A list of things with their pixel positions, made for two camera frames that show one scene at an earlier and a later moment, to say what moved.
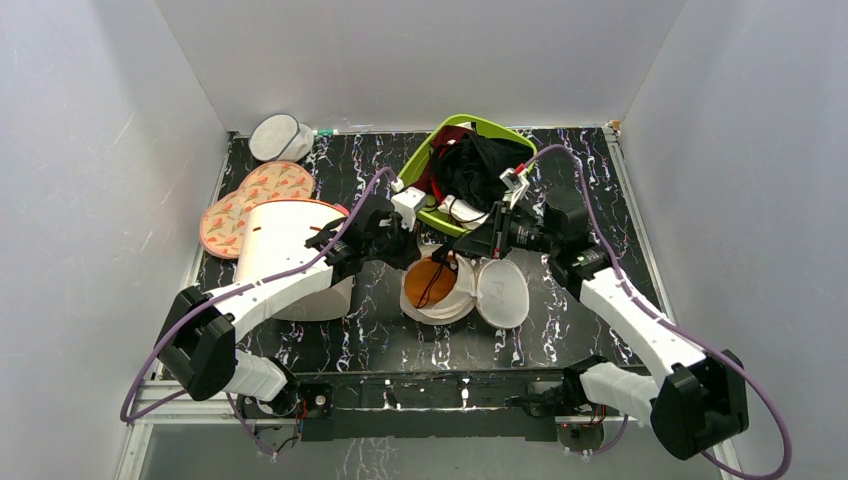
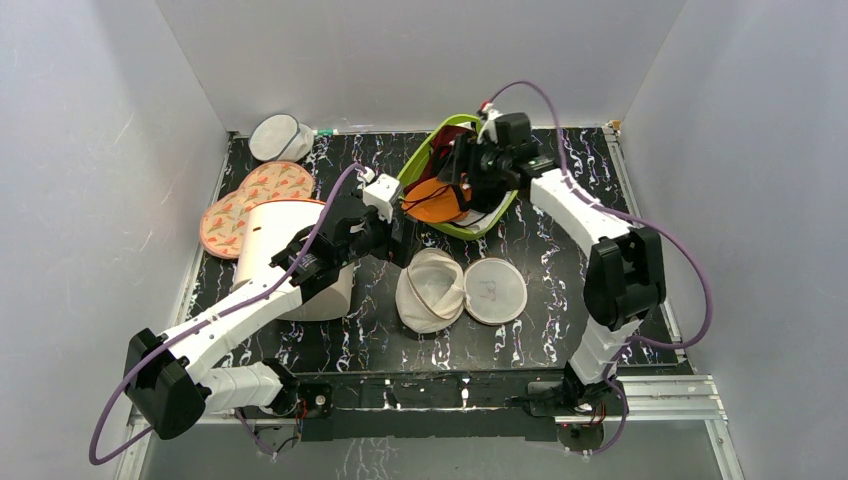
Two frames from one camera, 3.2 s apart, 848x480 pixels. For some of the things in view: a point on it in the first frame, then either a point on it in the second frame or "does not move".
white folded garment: x=468 y=216 does not move
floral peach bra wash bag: x=223 y=220 does not move
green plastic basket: x=427 y=206 does not move
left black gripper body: x=395 y=247 does not move
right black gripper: x=497 y=230 → x=460 y=164
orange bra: x=428 y=282 → x=437 y=201
